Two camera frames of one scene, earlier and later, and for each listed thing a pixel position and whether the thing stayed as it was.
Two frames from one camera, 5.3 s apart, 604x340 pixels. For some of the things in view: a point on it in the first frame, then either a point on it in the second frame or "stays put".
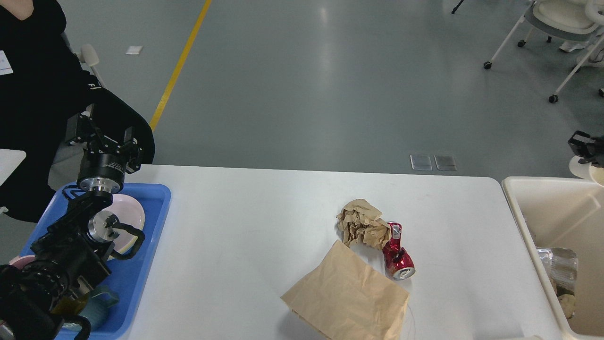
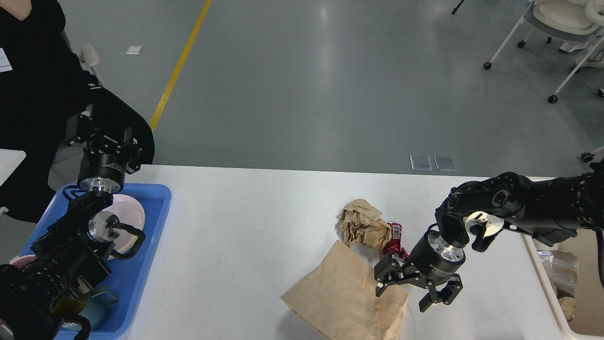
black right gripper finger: [591, 149] to [394, 269]
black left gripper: [103, 172] stays put
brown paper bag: [340, 297] stays put
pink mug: [20, 261] stays put
